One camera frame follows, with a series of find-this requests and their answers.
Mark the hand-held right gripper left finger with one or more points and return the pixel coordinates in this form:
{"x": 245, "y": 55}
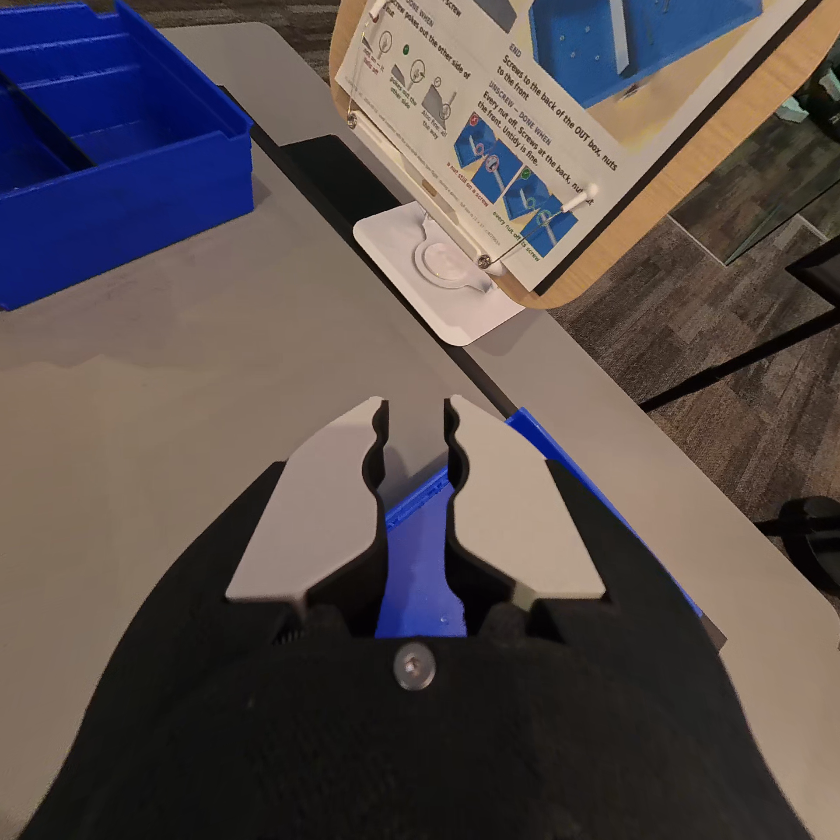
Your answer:
{"x": 302, "y": 525}

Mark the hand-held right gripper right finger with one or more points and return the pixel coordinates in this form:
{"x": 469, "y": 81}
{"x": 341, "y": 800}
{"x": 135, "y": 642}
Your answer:
{"x": 531, "y": 525}

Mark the blue divided plastic bin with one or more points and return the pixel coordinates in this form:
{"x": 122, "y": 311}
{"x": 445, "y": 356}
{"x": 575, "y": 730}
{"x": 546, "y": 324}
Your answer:
{"x": 131, "y": 216}

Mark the black easel stand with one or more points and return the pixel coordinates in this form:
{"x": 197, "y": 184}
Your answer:
{"x": 722, "y": 367}

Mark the black round stand base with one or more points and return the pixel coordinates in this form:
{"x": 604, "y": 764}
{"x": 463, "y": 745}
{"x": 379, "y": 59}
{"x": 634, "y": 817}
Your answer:
{"x": 814, "y": 531}

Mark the glass partition panel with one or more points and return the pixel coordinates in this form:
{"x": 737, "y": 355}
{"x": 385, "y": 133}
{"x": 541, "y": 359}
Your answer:
{"x": 754, "y": 197}

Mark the instruction board on stand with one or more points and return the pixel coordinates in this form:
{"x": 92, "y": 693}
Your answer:
{"x": 722, "y": 131}

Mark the printed instruction sheet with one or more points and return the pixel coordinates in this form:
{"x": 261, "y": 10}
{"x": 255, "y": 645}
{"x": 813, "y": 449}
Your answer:
{"x": 590, "y": 85}

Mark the black bin divider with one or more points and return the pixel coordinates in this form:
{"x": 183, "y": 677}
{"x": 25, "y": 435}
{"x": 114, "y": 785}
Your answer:
{"x": 52, "y": 124}

